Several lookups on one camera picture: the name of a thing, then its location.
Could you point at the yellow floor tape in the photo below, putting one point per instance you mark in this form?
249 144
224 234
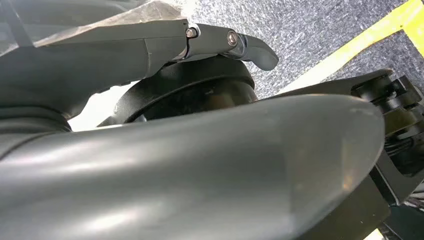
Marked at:
364 36

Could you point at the dark robot leg housing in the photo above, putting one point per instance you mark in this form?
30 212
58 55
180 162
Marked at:
198 76

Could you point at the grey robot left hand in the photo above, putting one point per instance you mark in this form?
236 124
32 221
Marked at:
165 182

